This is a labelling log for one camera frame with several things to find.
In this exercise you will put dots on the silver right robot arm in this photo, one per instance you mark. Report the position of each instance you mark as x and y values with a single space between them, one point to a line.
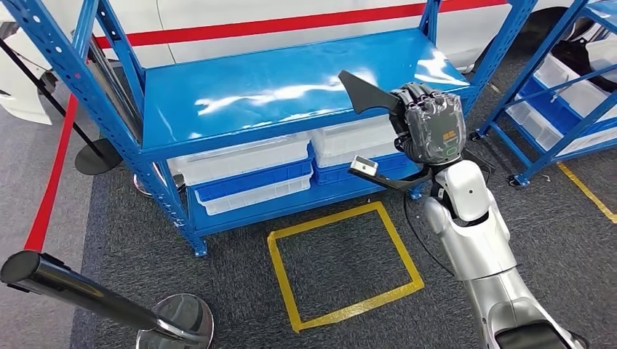
472 241

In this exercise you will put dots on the long black plastic part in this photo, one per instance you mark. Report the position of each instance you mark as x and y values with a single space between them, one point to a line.
366 94

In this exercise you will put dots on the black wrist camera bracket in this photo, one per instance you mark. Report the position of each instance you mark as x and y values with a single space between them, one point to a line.
385 183

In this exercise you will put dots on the white car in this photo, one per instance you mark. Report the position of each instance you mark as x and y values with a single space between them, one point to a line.
241 53

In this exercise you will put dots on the chrome stanchion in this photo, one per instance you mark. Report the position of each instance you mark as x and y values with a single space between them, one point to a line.
72 291
161 180

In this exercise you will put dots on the white car part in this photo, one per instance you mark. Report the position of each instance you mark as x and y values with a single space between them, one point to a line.
605 55

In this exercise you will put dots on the red barrier belt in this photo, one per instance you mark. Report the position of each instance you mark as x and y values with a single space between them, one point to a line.
53 178
289 24

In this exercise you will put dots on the black car part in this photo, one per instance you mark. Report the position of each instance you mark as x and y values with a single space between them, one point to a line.
578 60

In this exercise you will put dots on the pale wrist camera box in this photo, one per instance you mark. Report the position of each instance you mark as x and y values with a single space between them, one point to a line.
364 165

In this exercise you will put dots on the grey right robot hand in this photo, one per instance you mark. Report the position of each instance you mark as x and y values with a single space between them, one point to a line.
434 125

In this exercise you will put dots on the blue wheeled shelf rack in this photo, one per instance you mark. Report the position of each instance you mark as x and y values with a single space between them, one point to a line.
535 154

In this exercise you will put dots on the large blue metal shelf rack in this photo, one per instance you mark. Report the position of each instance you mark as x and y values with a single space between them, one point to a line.
265 96

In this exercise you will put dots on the white plastic bin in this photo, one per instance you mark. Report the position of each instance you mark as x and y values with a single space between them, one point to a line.
573 91
255 197
535 125
241 159
352 142

